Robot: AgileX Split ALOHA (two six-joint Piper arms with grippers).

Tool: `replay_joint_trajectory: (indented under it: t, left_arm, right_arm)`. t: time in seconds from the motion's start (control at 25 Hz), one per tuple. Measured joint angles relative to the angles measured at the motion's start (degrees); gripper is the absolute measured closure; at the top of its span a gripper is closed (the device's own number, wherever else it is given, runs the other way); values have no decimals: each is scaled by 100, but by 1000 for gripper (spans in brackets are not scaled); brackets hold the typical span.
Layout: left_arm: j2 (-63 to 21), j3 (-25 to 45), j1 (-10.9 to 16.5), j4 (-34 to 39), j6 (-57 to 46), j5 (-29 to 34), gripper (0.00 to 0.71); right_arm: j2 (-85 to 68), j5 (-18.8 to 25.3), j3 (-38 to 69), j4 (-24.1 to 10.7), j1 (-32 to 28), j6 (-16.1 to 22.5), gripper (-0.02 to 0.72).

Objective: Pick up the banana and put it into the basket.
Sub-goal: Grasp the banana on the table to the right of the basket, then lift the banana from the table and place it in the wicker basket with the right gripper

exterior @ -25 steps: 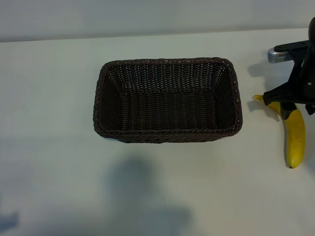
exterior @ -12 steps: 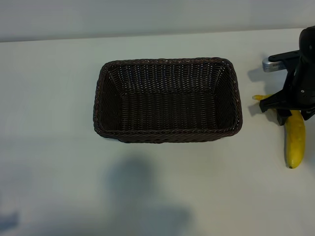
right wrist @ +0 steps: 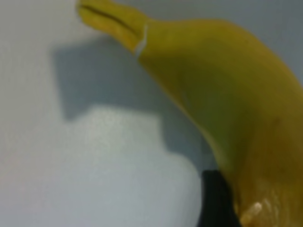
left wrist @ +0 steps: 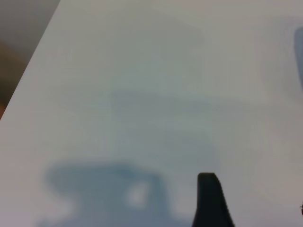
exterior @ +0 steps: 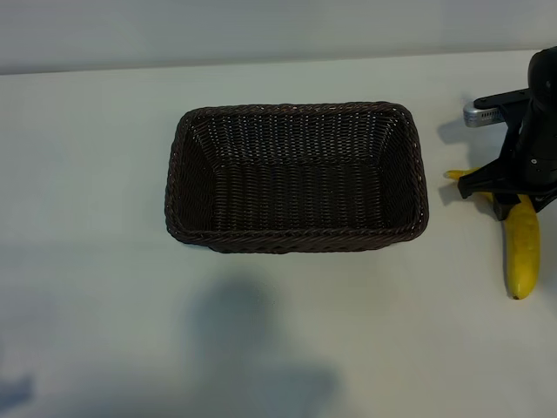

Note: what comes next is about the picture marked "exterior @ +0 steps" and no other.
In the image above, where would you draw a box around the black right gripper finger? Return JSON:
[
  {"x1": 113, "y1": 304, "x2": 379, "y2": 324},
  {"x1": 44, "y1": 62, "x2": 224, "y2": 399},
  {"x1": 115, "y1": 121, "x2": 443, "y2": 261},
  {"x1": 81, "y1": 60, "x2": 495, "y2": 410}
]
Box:
[
  {"x1": 493, "y1": 194, "x2": 521, "y2": 223},
  {"x1": 533, "y1": 190, "x2": 557, "y2": 214}
]

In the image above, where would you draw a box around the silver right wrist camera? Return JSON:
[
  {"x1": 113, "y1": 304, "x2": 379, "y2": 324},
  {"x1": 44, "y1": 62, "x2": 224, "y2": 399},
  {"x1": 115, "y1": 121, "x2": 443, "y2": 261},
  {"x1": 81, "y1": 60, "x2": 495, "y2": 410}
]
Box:
[{"x1": 462, "y1": 103, "x2": 506, "y2": 129}]

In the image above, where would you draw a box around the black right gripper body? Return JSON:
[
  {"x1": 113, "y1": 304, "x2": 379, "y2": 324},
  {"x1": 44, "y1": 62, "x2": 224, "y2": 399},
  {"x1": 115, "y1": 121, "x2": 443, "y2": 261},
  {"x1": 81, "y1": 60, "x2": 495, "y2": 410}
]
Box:
[{"x1": 459, "y1": 99, "x2": 557, "y2": 200}]

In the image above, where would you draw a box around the dark brown wicker basket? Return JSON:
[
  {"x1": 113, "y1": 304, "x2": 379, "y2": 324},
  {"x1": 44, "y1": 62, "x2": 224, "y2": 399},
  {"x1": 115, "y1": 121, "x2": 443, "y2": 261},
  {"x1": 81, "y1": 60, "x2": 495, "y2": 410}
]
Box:
[{"x1": 164, "y1": 101, "x2": 431, "y2": 256}]

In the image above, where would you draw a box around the yellow banana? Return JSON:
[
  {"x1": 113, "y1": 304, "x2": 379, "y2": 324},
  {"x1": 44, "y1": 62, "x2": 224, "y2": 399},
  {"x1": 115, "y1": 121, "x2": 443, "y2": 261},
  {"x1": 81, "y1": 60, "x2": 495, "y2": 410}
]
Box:
[{"x1": 444, "y1": 167, "x2": 542, "y2": 300}]

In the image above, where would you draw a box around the black right camera mount bracket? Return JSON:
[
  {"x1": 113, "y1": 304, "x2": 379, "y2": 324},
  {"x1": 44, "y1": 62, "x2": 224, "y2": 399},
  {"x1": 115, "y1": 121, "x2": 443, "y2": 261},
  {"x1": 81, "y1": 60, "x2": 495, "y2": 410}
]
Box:
[{"x1": 473, "y1": 88, "x2": 533, "y2": 169}]

